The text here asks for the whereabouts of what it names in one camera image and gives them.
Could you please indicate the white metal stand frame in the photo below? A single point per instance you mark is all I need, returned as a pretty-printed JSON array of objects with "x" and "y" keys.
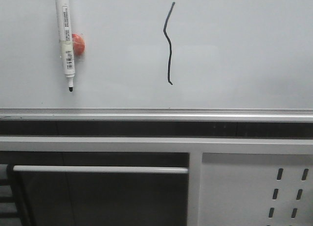
[{"x": 195, "y": 146}]

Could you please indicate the whiteboard with aluminium frame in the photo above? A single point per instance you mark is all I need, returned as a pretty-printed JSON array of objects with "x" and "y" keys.
[{"x": 233, "y": 60}]

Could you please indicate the white perforated metal panel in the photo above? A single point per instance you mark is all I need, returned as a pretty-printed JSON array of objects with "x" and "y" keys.
[{"x": 256, "y": 190}]

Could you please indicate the white horizontal rod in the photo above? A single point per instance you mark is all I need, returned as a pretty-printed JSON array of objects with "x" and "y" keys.
[{"x": 101, "y": 169}]

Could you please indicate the white whiteboard marker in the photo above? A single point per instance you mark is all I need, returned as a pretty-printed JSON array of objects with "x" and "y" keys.
[{"x": 66, "y": 41}]

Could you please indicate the red round magnet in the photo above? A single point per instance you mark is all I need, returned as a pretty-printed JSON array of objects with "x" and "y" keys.
[{"x": 78, "y": 44}]

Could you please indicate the black drawn marker line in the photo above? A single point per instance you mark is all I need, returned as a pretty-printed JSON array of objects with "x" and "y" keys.
[{"x": 169, "y": 43}]

